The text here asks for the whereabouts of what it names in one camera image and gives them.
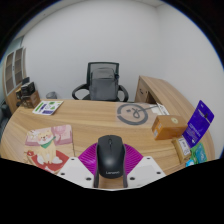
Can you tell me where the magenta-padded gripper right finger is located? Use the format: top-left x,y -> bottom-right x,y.
122,143 -> 167,189

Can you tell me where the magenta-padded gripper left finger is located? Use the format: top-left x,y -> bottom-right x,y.
57,142 -> 100,189

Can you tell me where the black computer mouse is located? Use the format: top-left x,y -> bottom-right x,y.
95,134 -> 127,180

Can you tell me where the dog print mouse pad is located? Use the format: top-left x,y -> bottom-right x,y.
23,124 -> 75,174

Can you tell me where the tan snack packet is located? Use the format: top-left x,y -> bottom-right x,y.
171,135 -> 192,164

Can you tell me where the orange-brown cardboard box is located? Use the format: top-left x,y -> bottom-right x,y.
151,114 -> 189,141

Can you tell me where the blue packet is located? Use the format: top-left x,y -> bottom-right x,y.
185,158 -> 198,168

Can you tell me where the green packet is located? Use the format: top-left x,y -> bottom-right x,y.
190,142 -> 208,165

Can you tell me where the white green purple leaflet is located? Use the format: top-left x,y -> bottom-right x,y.
31,99 -> 64,117

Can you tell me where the purple pouch package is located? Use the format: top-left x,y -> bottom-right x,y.
182,99 -> 215,149

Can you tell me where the wooden side desk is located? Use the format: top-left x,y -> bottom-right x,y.
134,75 -> 198,116

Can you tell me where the dark brown cardboard box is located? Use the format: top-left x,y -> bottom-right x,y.
21,90 -> 42,109

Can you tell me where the grey backpack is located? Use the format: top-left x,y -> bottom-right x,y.
88,67 -> 120,101

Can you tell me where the black sofa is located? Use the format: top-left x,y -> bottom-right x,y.
0,103 -> 13,122

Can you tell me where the black cardboard box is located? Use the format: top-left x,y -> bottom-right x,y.
20,81 -> 36,98

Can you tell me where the small brown cardboard box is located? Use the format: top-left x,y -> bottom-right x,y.
14,87 -> 24,101

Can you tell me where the black mesh office chair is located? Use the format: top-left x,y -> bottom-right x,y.
71,61 -> 130,103

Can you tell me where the wooden shelf unit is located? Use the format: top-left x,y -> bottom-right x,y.
2,46 -> 28,114

